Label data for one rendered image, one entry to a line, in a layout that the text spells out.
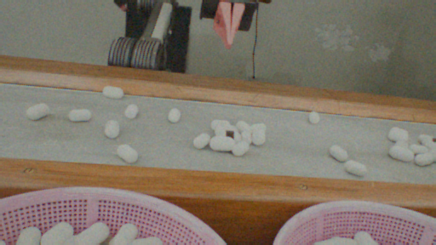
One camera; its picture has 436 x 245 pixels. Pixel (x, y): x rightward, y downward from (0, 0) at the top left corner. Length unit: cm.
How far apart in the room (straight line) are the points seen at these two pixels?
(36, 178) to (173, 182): 14
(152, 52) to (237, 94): 29
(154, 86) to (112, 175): 35
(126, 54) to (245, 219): 63
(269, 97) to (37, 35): 221
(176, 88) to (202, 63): 196
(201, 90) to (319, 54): 223
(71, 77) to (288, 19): 218
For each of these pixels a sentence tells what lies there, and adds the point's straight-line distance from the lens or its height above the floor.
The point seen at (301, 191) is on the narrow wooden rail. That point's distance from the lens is 42.
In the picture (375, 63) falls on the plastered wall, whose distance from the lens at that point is 313.
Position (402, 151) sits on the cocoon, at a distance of 65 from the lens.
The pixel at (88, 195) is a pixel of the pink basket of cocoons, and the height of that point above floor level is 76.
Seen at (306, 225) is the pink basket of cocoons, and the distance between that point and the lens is 39.
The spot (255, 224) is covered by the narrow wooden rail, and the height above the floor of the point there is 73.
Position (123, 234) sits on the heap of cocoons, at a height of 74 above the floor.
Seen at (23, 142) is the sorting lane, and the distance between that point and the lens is 53.
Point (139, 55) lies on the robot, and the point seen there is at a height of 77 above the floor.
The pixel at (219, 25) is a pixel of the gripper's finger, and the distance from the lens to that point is 68.
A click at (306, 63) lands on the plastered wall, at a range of 287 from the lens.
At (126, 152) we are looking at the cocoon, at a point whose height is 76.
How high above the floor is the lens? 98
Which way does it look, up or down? 23 degrees down
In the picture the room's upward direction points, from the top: 9 degrees clockwise
